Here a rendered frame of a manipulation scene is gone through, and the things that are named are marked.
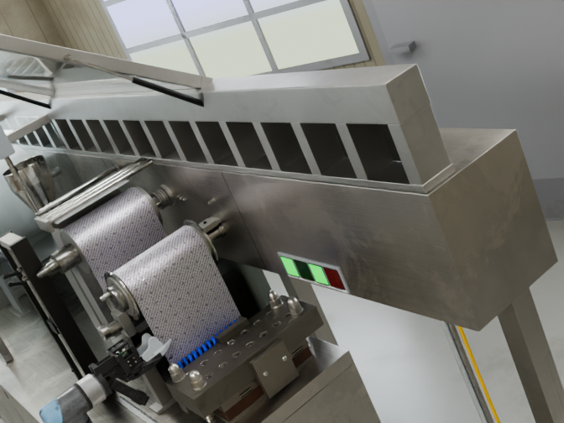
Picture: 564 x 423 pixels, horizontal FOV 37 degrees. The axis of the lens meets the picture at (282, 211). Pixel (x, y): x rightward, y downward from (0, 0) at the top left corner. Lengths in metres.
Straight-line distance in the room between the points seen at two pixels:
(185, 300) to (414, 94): 0.97
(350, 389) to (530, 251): 0.73
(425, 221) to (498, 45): 2.57
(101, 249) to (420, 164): 1.11
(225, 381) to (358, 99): 0.86
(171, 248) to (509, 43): 2.28
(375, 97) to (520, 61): 2.60
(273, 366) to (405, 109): 0.89
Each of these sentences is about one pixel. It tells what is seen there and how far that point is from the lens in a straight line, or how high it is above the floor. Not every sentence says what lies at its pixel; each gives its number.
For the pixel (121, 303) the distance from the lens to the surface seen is 2.16.
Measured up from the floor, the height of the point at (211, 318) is 1.08.
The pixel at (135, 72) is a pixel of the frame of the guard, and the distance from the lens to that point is 1.96.
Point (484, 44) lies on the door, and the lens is 4.09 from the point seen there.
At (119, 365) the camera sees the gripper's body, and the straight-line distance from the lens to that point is 2.15.
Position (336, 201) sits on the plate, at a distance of 1.74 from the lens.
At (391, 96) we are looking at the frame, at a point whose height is 1.63.
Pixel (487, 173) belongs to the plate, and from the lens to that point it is 1.60.
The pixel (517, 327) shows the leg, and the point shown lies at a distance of 1.85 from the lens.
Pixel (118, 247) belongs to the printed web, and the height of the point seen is 1.31.
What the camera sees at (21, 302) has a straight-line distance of 3.15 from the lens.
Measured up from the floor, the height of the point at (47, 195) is 1.42.
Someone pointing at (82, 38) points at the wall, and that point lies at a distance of 6.15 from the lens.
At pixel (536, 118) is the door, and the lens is 4.15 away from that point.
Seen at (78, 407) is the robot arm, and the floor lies 1.11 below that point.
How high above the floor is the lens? 2.04
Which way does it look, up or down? 21 degrees down
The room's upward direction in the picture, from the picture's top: 24 degrees counter-clockwise
